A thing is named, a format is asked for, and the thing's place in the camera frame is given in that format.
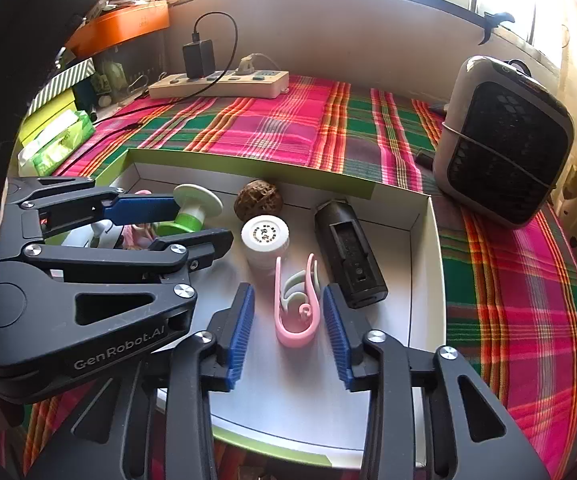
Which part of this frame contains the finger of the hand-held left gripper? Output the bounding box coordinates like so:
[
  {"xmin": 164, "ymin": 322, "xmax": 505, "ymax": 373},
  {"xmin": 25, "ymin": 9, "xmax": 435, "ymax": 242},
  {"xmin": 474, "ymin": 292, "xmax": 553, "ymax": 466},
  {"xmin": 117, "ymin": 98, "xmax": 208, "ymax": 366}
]
[
  {"xmin": 22, "ymin": 228, "xmax": 235, "ymax": 287},
  {"xmin": 4, "ymin": 176, "xmax": 180, "ymax": 236}
]

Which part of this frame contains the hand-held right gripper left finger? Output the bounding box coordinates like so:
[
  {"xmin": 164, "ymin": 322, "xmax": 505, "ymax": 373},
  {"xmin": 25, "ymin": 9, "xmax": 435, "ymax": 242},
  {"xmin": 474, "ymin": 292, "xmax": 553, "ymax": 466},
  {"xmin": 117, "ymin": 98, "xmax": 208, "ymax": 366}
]
[{"xmin": 23, "ymin": 282, "xmax": 256, "ymax": 480}]

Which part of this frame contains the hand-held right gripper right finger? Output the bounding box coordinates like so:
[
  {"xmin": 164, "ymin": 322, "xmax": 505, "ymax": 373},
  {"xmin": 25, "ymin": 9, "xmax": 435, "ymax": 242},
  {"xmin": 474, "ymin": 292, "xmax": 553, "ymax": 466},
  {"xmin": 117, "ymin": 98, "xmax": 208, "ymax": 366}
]
[{"xmin": 322, "ymin": 284, "xmax": 551, "ymax": 480}]

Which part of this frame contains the pink and grey clip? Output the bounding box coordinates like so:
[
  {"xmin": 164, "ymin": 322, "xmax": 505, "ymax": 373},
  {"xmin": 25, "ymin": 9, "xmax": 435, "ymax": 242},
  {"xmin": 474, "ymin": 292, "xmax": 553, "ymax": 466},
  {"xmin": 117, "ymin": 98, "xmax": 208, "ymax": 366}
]
[
  {"xmin": 273, "ymin": 253, "xmax": 319, "ymax": 348},
  {"xmin": 121, "ymin": 190, "xmax": 156, "ymax": 251}
]

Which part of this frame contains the panda face toy ball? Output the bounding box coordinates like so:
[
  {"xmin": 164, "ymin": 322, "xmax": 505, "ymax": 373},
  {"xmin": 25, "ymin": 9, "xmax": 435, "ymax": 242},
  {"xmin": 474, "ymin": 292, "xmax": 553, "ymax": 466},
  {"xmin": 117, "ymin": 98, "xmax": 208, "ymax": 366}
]
[{"xmin": 61, "ymin": 217, "xmax": 124, "ymax": 251}]

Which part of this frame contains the green and white spool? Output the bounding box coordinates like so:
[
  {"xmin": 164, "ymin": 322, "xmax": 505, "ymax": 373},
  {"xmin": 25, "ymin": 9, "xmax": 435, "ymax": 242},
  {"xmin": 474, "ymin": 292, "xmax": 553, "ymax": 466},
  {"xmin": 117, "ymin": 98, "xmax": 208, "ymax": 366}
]
[{"xmin": 157, "ymin": 183, "xmax": 224, "ymax": 236}]

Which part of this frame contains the white cardboard box green rim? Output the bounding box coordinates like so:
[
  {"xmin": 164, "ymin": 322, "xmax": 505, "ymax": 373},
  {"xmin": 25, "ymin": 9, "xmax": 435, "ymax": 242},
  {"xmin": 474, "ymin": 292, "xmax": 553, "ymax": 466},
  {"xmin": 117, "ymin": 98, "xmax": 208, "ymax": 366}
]
[{"xmin": 86, "ymin": 147, "xmax": 446, "ymax": 471}]

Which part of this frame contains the carved brown walnut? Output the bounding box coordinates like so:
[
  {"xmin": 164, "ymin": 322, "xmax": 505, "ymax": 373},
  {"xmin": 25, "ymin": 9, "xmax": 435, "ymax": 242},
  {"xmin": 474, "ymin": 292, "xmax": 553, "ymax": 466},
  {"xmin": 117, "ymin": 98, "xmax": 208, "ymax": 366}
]
[{"xmin": 233, "ymin": 180, "xmax": 284, "ymax": 222}]

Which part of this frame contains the white round jar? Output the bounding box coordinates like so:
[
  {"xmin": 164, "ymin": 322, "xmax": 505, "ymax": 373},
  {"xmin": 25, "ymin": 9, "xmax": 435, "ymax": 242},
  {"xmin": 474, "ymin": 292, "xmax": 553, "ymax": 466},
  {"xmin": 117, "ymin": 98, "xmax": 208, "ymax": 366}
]
[{"xmin": 241, "ymin": 215, "xmax": 290, "ymax": 272}]

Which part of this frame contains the black cylindrical device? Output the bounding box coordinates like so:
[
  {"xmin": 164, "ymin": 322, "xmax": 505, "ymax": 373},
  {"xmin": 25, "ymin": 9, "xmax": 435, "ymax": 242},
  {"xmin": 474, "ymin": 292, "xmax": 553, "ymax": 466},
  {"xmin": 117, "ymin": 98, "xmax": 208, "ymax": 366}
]
[{"xmin": 314, "ymin": 199, "xmax": 389, "ymax": 309}]

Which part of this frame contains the green tissue pack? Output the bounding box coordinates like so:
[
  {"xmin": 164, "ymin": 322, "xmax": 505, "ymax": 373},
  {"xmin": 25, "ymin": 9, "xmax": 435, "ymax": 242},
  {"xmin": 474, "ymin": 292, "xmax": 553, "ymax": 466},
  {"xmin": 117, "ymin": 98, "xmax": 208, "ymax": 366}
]
[{"xmin": 17, "ymin": 110, "xmax": 96, "ymax": 177}]

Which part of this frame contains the yellow-green box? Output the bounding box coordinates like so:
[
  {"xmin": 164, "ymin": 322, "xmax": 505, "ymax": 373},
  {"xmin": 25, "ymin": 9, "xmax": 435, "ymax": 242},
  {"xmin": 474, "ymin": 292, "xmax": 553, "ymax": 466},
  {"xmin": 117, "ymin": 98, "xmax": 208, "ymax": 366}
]
[{"xmin": 18, "ymin": 92, "xmax": 76, "ymax": 146}]

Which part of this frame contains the green white striped box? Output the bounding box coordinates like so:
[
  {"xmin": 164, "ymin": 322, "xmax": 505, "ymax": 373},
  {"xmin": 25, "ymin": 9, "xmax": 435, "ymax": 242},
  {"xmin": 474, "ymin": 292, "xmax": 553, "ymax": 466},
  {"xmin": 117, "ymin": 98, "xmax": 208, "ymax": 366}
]
[{"xmin": 27, "ymin": 57, "xmax": 96, "ymax": 116}]

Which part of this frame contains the black charger adapter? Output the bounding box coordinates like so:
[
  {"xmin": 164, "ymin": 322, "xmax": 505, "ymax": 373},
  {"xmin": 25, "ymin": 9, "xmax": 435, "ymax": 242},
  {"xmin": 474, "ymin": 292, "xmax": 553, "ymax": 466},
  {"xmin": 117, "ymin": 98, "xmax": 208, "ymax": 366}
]
[{"xmin": 182, "ymin": 39, "xmax": 216, "ymax": 80}]

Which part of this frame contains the beige power strip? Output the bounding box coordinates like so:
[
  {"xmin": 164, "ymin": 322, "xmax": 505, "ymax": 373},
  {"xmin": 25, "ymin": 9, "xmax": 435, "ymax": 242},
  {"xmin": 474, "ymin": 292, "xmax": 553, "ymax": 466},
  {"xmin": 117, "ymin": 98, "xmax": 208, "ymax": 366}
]
[{"xmin": 147, "ymin": 70, "xmax": 290, "ymax": 101}]

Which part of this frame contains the white plug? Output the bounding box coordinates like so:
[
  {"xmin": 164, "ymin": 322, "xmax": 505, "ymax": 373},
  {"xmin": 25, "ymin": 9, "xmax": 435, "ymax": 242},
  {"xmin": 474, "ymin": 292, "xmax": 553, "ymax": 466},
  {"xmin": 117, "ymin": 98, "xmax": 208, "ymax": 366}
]
[{"xmin": 238, "ymin": 52, "xmax": 264, "ymax": 78}]

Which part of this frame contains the plaid tablecloth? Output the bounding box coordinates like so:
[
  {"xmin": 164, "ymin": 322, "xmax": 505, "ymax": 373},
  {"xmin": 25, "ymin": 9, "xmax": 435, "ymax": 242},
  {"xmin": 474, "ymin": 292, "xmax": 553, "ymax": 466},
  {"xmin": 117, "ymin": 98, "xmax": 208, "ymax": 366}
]
[{"xmin": 18, "ymin": 72, "xmax": 577, "ymax": 480}]

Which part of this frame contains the orange box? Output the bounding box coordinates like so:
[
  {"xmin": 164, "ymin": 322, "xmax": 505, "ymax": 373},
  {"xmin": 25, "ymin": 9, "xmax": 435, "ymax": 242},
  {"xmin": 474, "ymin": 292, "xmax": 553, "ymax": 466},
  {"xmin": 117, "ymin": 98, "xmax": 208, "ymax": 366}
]
[{"xmin": 66, "ymin": 0, "xmax": 170, "ymax": 58}]

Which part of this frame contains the small grey desk heater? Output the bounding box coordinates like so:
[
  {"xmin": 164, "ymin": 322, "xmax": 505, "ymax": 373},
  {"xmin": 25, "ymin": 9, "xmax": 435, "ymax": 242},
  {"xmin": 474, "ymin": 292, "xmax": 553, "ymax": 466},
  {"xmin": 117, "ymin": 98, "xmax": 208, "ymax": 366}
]
[{"xmin": 432, "ymin": 55, "xmax": 575, "ymax": 231}]

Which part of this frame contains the black clamp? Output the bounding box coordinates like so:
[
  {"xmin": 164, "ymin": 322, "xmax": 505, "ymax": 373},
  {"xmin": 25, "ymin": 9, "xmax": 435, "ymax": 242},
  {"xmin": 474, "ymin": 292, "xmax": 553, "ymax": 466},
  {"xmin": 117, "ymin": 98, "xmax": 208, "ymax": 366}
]
[{"xmin": 471, "ymin": 10, "xmax": 516, "ymax": 46}]

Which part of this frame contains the black charger cable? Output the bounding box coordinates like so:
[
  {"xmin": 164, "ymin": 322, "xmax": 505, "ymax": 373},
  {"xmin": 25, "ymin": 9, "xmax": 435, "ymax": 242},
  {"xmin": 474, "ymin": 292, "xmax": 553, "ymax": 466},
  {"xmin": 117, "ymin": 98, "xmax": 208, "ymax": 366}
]
[{"xmin": 91, "ymin": 11, "xmax": 239, "ymax": 131}]

